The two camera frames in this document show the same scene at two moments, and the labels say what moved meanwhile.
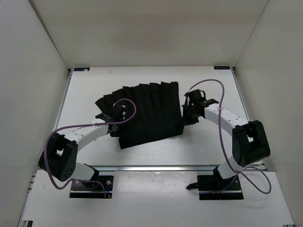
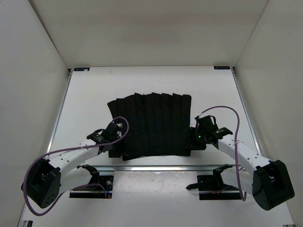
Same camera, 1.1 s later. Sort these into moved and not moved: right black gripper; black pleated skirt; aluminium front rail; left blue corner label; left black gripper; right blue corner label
Moved: black pleated skirt; left black gripper; right black gripper
Not moved: right blue corner label; left blue corner label; aluminium front rail
